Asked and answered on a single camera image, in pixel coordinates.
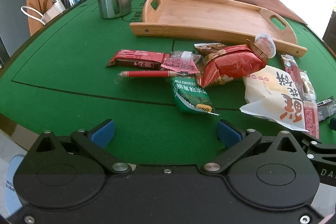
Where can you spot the white charger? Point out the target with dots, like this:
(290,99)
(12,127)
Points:
(53,11)

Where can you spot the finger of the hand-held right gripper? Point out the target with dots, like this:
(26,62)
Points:
(319,146)

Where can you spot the wooden tray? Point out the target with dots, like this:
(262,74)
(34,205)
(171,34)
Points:
(210,16)

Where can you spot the white bread packet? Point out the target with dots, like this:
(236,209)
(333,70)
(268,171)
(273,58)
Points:
(273,92)

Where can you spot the dark wooden furniture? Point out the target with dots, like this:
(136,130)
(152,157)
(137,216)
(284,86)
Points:
(330,29)

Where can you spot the beige cookie packet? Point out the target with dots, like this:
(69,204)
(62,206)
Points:
(309,85)

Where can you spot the light blue object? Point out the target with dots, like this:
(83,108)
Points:
(14,182)

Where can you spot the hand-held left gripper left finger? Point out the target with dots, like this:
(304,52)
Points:
(102,133)

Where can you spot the large red snack packet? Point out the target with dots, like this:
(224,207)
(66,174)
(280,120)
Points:
(231,66)

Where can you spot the red sausage stick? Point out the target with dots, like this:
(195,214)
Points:
(144,74)

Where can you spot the brown snack packet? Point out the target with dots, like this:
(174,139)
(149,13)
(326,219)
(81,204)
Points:
(207,48)

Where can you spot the pink clear snack packet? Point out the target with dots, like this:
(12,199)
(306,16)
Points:
(181,62)

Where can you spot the jelly cup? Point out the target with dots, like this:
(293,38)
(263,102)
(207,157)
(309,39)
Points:
(265,44)

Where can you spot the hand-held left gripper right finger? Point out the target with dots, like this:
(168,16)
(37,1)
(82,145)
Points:
(227,134)

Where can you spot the dark red snack bar packet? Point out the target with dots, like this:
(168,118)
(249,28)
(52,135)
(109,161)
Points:
(136,59)

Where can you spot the long red white packet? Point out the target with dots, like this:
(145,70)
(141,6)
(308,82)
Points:
(302,87)

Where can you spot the green snack packet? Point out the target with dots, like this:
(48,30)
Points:
(190,94)

